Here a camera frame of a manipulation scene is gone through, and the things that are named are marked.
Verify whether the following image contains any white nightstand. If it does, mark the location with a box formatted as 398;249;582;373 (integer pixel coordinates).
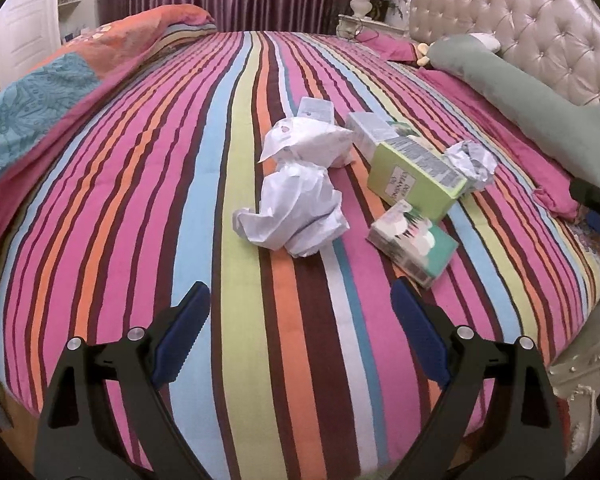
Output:
337;12;411;41

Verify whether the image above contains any white door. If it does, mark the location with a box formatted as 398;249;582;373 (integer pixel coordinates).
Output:
0;0;63;91

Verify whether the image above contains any large white paper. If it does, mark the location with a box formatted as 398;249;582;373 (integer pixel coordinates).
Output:
232;159;349;259

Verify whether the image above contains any orange and teal quilt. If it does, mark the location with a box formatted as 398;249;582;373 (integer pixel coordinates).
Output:
0;4;217;211

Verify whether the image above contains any white plastic package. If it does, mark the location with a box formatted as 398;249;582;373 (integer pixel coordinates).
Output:
258;116;356;169

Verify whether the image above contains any ornate cream bed frame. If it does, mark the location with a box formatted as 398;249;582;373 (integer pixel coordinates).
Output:
547;305;600;466

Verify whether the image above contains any small printed paper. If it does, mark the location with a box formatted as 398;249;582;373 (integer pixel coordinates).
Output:
441;140;499;194

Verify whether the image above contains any light green box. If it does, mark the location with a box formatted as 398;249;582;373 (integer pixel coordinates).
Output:
367;136;469;224

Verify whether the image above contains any small white card packet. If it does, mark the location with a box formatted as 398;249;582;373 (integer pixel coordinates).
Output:
297;96;337;124

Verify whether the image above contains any long green pillow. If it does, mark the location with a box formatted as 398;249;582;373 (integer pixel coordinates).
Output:
429;32;600;191

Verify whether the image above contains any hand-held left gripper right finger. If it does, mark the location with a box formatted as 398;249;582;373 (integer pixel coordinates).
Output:
390;279;566;480

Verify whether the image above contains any grey white box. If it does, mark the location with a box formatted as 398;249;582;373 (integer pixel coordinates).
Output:
344;111;422;162

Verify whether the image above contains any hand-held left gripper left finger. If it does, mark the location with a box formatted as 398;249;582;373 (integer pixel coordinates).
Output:
34;281;216;480

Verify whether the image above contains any tufted beige headboard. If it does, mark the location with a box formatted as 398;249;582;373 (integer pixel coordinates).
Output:
409;0;600;108

